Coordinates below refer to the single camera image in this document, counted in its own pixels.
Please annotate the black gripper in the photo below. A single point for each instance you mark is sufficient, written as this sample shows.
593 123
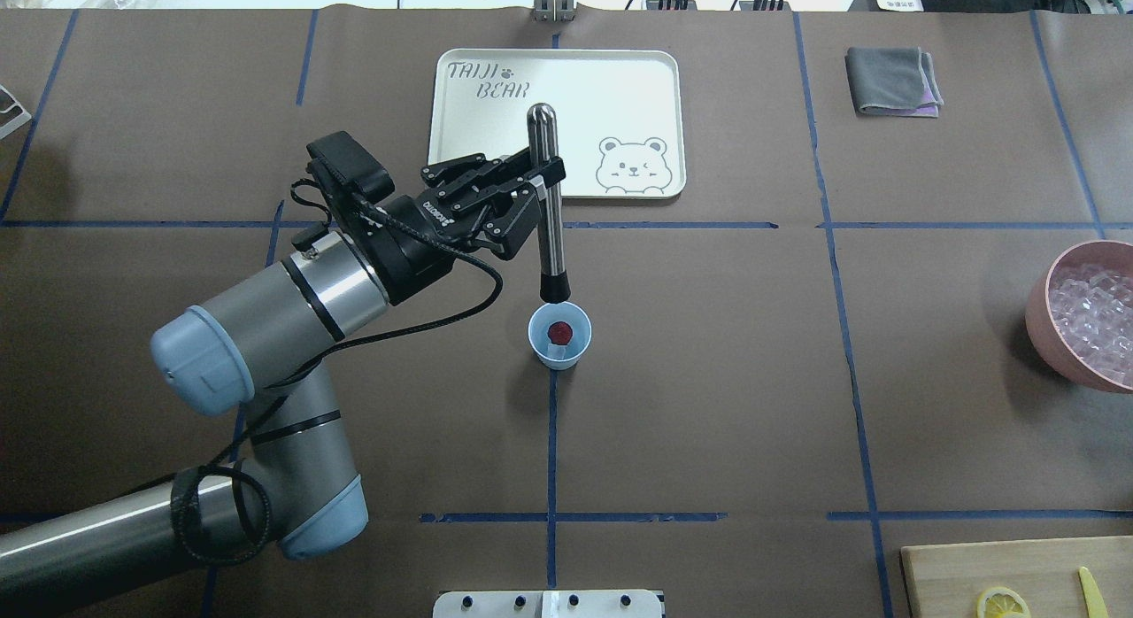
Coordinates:
414 244

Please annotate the metal muddler black tip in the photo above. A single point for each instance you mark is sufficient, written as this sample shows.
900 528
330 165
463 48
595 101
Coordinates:
544 145

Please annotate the light blue plastic cup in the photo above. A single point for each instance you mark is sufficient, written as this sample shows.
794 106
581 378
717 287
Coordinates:
557 357

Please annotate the red strawberry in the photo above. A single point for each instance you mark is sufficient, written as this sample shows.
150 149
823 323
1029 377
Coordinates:
560 333

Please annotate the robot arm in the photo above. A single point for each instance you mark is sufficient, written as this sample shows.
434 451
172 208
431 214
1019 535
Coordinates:
260 346

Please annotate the pile of ice cubes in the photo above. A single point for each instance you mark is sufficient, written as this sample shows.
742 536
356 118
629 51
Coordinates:
1092 309

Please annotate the cream bear tray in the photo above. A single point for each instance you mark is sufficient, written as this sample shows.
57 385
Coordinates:
618 113

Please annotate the grey folded cloth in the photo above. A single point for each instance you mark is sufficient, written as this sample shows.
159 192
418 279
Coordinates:
899 82

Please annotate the wooden cutting board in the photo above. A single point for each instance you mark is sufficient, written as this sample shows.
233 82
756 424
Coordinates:
945 580

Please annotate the pink bowl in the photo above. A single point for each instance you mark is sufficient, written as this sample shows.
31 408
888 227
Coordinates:
1038 316

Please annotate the lemon slices row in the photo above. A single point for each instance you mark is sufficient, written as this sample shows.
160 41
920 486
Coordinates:
1001 602

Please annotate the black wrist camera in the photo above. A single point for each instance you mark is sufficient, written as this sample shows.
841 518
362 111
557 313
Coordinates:
345 171

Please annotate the aluminium frame post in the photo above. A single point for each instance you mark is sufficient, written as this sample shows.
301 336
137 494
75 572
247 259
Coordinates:
554 10

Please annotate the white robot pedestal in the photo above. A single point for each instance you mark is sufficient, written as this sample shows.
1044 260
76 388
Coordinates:
551 603

